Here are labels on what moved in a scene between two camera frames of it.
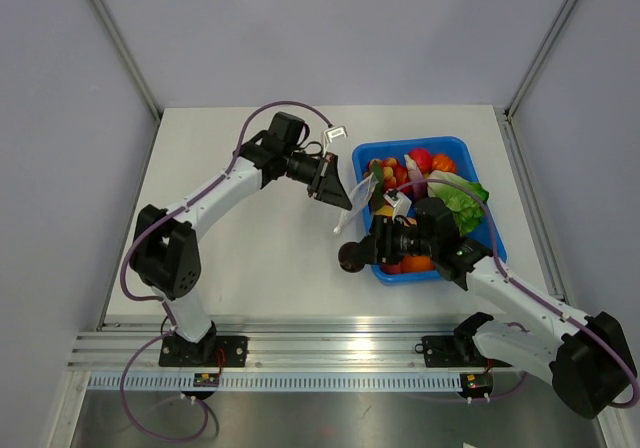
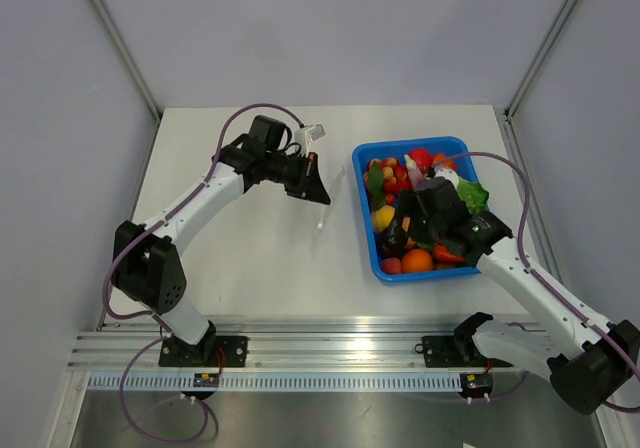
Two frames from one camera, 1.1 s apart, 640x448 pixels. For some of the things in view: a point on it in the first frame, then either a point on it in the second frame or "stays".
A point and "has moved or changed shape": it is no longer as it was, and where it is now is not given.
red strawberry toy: [423, 159] stays
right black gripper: [374, 249] -> [406, 202]
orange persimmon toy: [442, 162] stays
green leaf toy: [377, 199] stays
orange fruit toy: [417, 263] stays
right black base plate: [454, 352] stays
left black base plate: [212, 352] stays
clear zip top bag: [357, 212] -> [325, 209]
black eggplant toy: [351, 257] has moved or changed shape
